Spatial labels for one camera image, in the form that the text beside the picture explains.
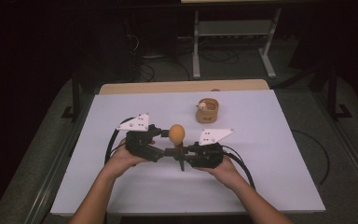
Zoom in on person's left hand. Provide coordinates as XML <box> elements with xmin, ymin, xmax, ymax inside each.
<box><xmin>104</xmin><ymin>138</ymin><xmax>152</xmax><ymax>176</ymax></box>

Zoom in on tan holder with small figure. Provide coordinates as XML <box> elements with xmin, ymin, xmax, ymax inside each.
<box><xmin>195</xmin><ymin>97</ymin><xmax>220</xmax><ymax>124</ymax></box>

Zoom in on tangled floor cables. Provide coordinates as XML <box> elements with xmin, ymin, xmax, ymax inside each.
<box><xmin>199</xmin><ymin>46</ymin><xmax>241</xmax><ymax>65</ymax></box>

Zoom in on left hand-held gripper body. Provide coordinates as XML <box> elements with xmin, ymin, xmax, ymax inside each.
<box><xmin>117</xmin><ymin>113</ymin><xmax>166</xmax><ymax>163</ymax></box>

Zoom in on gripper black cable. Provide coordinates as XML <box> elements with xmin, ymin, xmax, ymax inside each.
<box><xmin>104</xmin><ymin>117</ymin><xmax>135</xmax><ymax>166</ymax></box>
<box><xmin>222</xmin><ymin>145</ymin><xmax>256</xmax><ymax>190</ymax></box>

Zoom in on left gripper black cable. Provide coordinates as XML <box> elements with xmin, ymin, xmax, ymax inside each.
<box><xmin>104</xmin><ymin>117</ymin><xmax>135</xmax><ymax>166</ymax></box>

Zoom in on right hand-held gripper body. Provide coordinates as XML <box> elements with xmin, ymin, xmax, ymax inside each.
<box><xmin>186</xmin><ymin>127</ymin><xmax>236</xmax><ymax>170</ymax></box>

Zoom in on person's right hand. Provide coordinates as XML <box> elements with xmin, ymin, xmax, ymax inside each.
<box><xmin>197</xmin><ymin>155</ymin><xmax>248</xmax><ymax>191</ymax></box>

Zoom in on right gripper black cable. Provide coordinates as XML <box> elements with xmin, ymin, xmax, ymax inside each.
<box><xmin>222</xmin><ymin>145</ymin><xmax>256</xmax><ymax>190</ymax></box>

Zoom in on white table cover sheet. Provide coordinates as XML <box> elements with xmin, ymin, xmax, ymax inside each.
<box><xmin>49</xmin><ymin>89</ymin><xmax>326</xmax><ymax>217</ymax></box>

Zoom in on black stand leg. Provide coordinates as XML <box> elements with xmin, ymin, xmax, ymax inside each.
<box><xmin>61</xmin><ymin>70</ymin><xmax>82</xmax><ymax>122</ymax></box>
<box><xmin>326</xmin><ymin>66</ymin><xmax>353</xmax><ymax>121</ymax></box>

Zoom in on black cable on floor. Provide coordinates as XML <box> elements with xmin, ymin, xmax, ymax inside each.
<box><xmin>291</xmin><ymin>129</ymin><xmax>331</xmax><ymax>187</ymax></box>

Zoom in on grey metal stand with shelf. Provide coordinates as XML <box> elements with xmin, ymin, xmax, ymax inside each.
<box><xmin>191</xmin><ymin>7</ymin><xmax>282</xmax><ymax>80</ymax></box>

